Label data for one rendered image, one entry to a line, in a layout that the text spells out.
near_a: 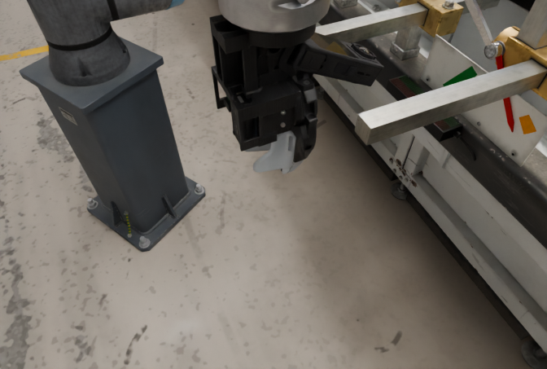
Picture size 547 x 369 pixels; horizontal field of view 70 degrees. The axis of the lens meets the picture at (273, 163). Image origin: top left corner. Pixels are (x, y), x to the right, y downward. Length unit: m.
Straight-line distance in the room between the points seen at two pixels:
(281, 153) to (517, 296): 0.97
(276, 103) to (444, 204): 1.06
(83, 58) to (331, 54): 0.76
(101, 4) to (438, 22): 0.69
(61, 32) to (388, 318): 1.15
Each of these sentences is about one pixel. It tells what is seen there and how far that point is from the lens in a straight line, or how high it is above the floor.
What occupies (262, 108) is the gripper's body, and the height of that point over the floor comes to 0.96.
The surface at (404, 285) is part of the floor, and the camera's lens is 1.36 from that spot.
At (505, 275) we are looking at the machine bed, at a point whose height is 0.17.
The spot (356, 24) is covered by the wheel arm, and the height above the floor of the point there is 0.83.
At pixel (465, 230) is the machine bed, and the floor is 0.17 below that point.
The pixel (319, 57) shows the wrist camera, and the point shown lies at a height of 0.99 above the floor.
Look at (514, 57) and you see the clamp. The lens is 0.71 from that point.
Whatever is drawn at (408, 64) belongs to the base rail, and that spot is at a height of 0.70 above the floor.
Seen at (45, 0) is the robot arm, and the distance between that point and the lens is 0.99.
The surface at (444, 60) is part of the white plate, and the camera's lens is 0.81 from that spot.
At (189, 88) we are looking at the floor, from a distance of 1.98.
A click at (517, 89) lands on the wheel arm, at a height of 0.84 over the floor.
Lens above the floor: 1.19
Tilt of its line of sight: 49 degrees down
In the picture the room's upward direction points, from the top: straight up
